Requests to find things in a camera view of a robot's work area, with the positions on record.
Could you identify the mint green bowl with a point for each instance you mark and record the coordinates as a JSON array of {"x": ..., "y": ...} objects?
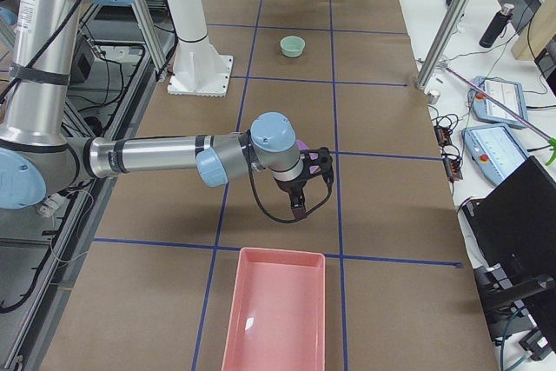
[{"x": 292, "y": 46}]

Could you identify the blue teach pendant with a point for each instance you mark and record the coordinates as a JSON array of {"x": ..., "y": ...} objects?
[
  {"x": 509, "y": 93},
  {"x": 495, "y": 149}
]

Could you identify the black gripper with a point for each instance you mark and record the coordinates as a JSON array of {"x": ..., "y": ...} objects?
[{"x": 288, "y": 188}]

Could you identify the near blue teach pendant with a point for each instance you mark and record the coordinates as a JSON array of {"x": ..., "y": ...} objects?
[{"x": 495, "y": 149}]

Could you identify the black monitor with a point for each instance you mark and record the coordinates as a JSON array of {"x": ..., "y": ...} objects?
[{"x": 514, "y": 227}]

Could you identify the purple microfiber cloth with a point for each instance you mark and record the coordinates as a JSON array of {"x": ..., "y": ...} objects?
[{"x": 303, "y": 148}]

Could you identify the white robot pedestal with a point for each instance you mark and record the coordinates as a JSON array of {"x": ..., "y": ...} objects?
[{"x": 198, "y": 68}]

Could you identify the black water bottle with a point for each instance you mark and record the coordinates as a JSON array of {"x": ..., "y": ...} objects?
[{"x": 497, "y": 25}]

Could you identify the far blue teach pendant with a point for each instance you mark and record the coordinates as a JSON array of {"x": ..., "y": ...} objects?
[{"x": 509, "y": 93}]

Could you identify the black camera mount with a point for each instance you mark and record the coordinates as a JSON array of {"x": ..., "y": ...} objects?
[{"x": 317, "y": 162}]

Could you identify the pink plastic bin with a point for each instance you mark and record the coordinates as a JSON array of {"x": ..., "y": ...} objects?
[{"x": 278, "y": 312}]

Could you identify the small silver cylinder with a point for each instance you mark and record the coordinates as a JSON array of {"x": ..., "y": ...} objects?
[{"x": 433, "y": 96}]

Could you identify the aluminium frame post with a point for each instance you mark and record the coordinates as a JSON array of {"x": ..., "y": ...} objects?
[{"x": 449, "y": 23}]

